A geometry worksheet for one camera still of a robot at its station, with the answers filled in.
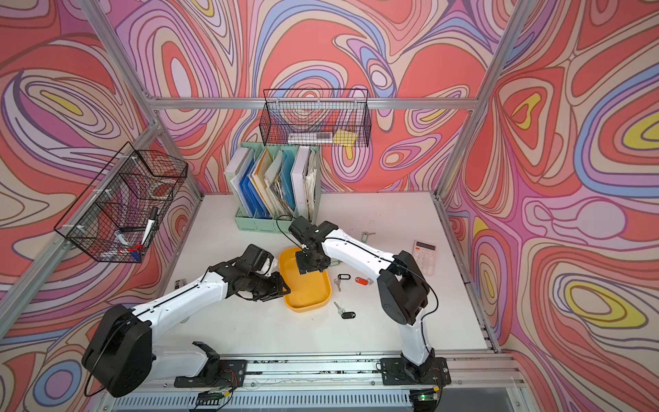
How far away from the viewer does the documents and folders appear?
940 millimetres

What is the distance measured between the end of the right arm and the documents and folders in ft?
0.88

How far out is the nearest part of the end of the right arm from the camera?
63 cm
